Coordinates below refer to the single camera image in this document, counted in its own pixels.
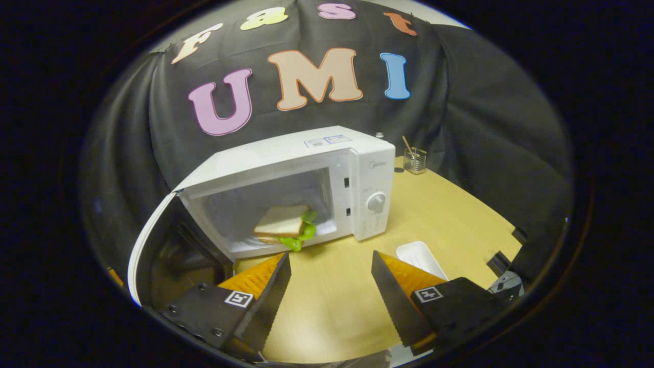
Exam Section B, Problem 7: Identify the black backdrop cloth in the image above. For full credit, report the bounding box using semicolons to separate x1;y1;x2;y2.
82;0;573;287

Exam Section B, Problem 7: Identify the clear glass cup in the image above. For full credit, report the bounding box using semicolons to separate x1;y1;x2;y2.
403;147;427;176

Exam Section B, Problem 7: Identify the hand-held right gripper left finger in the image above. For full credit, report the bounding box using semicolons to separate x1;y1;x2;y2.
158;252;292;361

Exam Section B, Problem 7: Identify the sandwich with lettuce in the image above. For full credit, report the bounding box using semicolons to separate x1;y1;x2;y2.
253;205;318;252

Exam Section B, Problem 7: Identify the white microwave oven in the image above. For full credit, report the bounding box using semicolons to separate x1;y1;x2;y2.
127;126;396;307

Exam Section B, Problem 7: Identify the white plastic tray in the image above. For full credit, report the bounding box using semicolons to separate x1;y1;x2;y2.
395;241;450;282

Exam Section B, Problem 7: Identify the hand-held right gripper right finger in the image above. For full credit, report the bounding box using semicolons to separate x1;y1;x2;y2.
371;250;511;356

